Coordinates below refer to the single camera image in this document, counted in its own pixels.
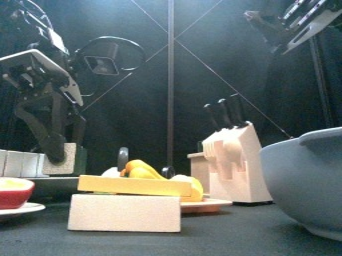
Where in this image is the green-edged rice sushi half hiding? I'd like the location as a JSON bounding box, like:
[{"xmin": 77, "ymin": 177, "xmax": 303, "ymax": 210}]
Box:
[{"xmin": 42, "ymin": 142, "xmax": 89, "ymax": 177}]

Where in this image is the grey flat plate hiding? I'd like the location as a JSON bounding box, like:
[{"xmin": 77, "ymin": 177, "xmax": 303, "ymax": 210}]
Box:
[{"xmin": 25, "ymin": 175, "xmax": 83, "ymax": 201}]

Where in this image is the white small plate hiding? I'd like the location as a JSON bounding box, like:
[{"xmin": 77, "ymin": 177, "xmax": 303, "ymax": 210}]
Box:
[{"xmin": 0, "ymin": 201, "xmax": 47, "ymax": 221}]

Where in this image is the peach toy plate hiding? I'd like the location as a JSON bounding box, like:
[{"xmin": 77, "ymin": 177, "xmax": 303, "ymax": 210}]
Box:
[{"xmin": 180, "ymin": 197, "xmax": 234, "ymax": 214}]

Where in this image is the yellow toy banana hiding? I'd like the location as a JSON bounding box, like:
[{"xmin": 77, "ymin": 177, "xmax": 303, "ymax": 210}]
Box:
[{"xmin": 120, "ymin": 159, "xmax": 169, "ymax": 181}]

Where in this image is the red toy bowl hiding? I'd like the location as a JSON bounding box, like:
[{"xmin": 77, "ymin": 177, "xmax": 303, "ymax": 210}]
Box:
[{"xmin": 0, "ymin": 177, "xmax": 37, "ymax": 210}]

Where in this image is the yellow flat toy slab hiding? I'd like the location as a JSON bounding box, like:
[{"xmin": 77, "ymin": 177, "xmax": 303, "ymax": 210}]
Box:
[{"xmin": 77, "ymin": 174, "xmax": 194, "ymax": 198}]

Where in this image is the white rectangular toy block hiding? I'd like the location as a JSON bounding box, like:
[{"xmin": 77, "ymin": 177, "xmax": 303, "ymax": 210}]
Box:
[{"xmin": 67, "ymin": 193, "xmax": 184, "ymax": 234}]

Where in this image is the beige small box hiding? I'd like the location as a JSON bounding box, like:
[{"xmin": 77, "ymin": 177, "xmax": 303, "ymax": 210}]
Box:
[{"xmin": 186, "ymin": 151, "xmax": 212, "ymax": 194}]

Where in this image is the white toy knife block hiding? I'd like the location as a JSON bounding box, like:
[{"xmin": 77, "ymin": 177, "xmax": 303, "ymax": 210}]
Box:
[{"xmin": 201, "ymin": 121, "xmax": 275, "ymax": 204}]

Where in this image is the grey-blue large bowl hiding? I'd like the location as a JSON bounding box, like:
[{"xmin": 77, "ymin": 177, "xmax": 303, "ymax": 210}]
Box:
[{"xmin": 260, "ymin": 126, "xmax": 342, "ymax": 242}]

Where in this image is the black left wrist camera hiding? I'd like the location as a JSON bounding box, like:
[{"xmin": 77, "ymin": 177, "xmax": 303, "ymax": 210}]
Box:
[{"xmin": 74, "ymin": 41, "xmax": 122, "ymax": 77}]

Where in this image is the black looped camera cable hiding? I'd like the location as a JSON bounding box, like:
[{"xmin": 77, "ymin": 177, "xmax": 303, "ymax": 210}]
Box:
[{"xmin": 73, "ymin": 35, "xmax": 148, "ymax": 73}]

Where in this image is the grey vertical frame pole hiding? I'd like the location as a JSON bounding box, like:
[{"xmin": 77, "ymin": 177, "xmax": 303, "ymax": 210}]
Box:
[{"xmin": 166, "ymin": 0, "xmax": 177, "ymax": 169}]

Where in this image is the black toy knife handle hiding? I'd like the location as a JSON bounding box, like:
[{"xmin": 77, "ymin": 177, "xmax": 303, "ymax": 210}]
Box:
[
  {"xmin": 204, "ymin": 103, "xmax": 224, "ymax": 132},
  {"xmin": 229, "ymin": 93, "xmax": 252, "ymax": 128},
  {"xmin": 217, "ymin": 98, "xmax": 237, "ymax": 130}
]

